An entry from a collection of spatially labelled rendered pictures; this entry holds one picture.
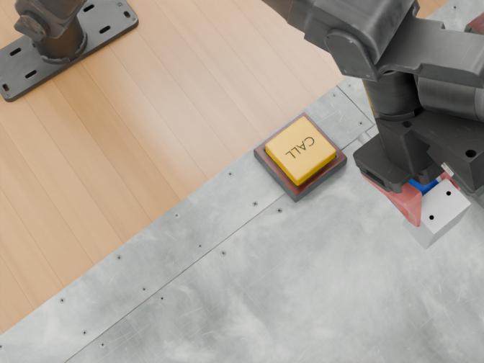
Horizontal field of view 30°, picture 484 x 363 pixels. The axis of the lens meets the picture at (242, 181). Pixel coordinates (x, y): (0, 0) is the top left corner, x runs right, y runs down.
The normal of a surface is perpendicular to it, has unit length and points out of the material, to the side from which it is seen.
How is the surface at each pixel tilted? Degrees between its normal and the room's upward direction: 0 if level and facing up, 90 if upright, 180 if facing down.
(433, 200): 1
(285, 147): 0
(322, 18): 90
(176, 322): 0
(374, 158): 28
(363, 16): 10
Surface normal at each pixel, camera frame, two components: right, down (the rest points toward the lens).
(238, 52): -0.04, -0.37
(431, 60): -0.43, -0.54
